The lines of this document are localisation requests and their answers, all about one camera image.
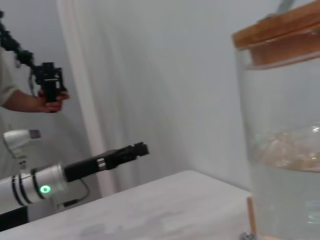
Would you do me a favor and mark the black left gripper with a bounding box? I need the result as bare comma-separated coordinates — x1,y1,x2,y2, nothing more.
63,141,151,183

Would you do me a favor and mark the black handheld controller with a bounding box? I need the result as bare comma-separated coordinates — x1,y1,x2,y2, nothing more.
36,61,68,103

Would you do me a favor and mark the person forearm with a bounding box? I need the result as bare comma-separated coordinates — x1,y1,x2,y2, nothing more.
0,88,41,114

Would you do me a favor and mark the person hand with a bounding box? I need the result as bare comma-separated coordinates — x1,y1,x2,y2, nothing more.
36,89,71,114

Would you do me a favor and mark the white curtain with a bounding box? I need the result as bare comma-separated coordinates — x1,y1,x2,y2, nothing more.
56,0,141,200

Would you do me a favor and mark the wooden dispenser stand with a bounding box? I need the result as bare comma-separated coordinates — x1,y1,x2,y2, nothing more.
246,195,259,236

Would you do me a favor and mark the glass water dispenser jar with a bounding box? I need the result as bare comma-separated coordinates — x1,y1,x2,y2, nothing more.
234,29,320,240

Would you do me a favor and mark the black block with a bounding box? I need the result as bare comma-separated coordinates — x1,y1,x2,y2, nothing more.
0,205,29,230

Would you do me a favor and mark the pale shirt sleeve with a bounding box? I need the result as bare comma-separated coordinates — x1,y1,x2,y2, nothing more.
0,46,21,109

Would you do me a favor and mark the wooden jar lid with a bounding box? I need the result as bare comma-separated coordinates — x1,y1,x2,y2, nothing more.
231,0,320,70

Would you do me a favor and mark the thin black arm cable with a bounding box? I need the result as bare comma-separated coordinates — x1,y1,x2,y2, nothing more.
63,179,91,208

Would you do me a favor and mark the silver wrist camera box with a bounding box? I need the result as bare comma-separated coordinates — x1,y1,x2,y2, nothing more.
2,128,42,174

